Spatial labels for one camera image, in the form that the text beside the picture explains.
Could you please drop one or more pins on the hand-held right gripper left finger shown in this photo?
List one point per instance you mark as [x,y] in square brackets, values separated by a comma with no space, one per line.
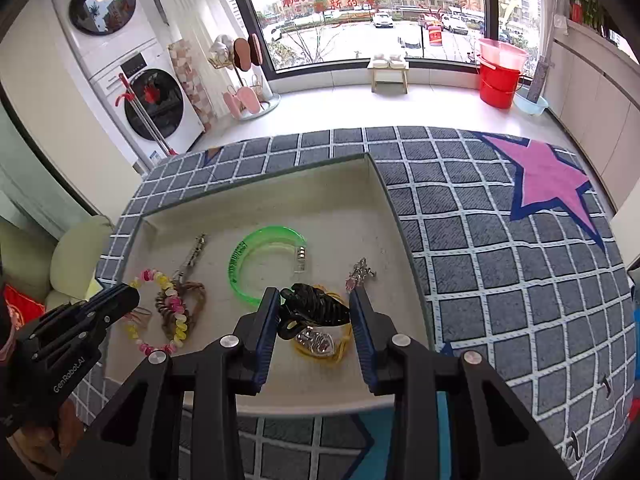
[265,340]

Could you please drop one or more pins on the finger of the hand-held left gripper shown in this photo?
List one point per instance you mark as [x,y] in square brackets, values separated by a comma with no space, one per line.
[117,302]

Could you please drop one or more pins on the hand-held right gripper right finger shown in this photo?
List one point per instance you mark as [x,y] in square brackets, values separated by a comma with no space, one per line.
[362,340]

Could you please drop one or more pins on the black claw hair clip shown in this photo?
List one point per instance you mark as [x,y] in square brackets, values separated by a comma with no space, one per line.
[315,305]

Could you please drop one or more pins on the pink crystal hair clip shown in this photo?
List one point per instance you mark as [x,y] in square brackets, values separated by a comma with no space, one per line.
[359,272]

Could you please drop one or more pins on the bronze metal hair clip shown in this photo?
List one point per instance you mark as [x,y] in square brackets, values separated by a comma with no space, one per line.
[192,257]

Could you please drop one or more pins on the green translucent bangle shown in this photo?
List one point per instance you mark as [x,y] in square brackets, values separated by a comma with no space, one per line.
[265,236]

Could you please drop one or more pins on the shallow beige jewelry tray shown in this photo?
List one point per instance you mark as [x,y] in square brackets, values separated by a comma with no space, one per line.
[300,200]

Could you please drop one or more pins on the pale green sofa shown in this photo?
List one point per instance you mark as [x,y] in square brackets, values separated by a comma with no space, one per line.
[75,255]

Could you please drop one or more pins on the grey plaid star rug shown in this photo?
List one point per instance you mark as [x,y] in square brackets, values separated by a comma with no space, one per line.
[500,260]

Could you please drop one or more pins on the white front-load washing machine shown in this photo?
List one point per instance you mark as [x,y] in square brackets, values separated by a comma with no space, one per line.
[192,127]

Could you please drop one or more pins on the pink checkered board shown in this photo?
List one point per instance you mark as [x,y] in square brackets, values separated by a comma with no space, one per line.
[192,85]

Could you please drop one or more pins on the slipper rack with slippers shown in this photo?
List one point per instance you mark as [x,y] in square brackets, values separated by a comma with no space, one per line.
[245,100]

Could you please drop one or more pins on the white dryer with round door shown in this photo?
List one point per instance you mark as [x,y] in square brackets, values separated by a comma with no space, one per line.
[132,49]

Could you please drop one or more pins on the small wooden stool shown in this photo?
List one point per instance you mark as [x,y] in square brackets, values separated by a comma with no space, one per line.
[387,68]

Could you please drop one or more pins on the white slippers pair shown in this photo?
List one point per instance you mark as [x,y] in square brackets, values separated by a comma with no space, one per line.
[387,59]

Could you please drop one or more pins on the red plastic bucket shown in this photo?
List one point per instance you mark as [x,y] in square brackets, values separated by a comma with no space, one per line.
[500,87]

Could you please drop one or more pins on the light blue basin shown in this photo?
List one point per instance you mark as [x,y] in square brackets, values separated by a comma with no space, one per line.
[530,105]

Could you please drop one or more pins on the grey leaning board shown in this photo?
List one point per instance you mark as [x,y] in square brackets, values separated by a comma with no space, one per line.
[540,80]

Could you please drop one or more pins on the pink plastic basin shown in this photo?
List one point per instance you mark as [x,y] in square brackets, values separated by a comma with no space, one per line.
[502,55]

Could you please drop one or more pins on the large black-framed window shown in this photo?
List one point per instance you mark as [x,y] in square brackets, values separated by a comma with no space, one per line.
[375,15]

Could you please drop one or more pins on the potted green plant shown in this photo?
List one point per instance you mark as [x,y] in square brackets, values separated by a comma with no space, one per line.
[587,5]

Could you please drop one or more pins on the white wall cabinet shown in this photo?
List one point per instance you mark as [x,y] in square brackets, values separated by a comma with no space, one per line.
[590,105]

